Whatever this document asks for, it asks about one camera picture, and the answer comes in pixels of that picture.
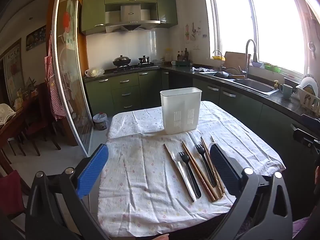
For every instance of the black wok with lid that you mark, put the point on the black wok with lid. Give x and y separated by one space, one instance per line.
121 61

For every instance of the wooden dining table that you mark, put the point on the wooden dining table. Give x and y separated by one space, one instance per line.
15 127

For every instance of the dark wall picture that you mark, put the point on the dark wall picture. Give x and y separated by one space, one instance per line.
36 36

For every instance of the white plastic utensil holder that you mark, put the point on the white plastic utensil holder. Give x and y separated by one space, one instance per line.
180 110

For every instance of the kitchen window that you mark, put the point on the kitchen window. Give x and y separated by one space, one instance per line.
257 22

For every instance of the gas stove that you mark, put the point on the gas stove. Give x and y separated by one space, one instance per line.
137 67

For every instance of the wooden cutting board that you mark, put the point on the wooden cutting board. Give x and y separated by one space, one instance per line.
235 58

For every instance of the green upper kitchen cabinets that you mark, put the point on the green upper kitchen cabinets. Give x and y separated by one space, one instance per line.
130 10

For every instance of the steel range hood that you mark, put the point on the steel range hood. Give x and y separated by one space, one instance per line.
132 20

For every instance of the green plastic container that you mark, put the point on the green plastic container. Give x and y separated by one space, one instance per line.
271 67

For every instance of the steel sink faucet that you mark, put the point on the steel sink faucet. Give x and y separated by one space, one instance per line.
250 55

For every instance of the framed wall poster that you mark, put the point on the framed wall poster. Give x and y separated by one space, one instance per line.
13 72

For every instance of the red checkered apron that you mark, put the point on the red checkered apron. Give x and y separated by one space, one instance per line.
55 90

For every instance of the pale blue mug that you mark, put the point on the pale blue mug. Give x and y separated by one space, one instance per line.
286 91

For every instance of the black plastic fork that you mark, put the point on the black plastic fork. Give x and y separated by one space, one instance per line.
191 177
207 170

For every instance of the yellow basket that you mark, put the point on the yellow basket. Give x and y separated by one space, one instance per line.
218 56

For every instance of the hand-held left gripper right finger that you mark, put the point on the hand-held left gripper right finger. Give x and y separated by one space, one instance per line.
223 170

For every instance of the red cloth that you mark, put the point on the red cloth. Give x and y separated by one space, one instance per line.
10 182

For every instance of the dark sauce bottles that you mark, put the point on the dark sauce bottles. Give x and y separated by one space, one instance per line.
184 54

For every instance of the white plastic spoon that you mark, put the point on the white plastic spoon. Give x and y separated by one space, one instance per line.
212 145

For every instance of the white plate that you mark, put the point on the white plate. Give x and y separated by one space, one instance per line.
308 83

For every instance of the purple bowl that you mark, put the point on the purple bowl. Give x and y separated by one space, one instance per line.
256 64

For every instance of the clear plastic knife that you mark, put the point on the clear plastic knife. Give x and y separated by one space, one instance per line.
186 180

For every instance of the floral glass sliding door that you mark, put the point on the floral glass sliding door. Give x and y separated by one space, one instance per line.
70 80

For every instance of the reddish grooved chopstick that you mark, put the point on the reddish grooved chopstick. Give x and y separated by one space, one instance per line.
200 171

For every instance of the cream dish rack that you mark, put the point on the cream dish rack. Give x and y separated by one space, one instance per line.
308 100

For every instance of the black pan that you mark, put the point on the black pan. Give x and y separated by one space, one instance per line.
222 74

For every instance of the dark stone countertop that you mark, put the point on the dark stone countertop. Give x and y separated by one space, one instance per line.
275 97

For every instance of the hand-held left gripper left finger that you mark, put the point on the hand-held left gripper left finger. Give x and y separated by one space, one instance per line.
93 170

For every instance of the dark wooden chair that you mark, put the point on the dark wooden chair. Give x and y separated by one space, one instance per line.
37 120

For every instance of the white dishcloth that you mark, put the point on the white dishcloth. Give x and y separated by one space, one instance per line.
200 68

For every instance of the yellow jar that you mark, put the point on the yellow jar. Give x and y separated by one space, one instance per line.
168 53

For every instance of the white trash bin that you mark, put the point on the white trash bin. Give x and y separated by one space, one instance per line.
100 121

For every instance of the white floral tablecloth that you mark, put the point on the white floral tablecloth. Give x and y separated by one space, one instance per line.
140 180

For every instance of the steel kitchen sink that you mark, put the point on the steel kitchen sink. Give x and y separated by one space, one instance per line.
255 85

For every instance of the white plastic bag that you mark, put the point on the white plastic bag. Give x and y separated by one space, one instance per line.
94 72

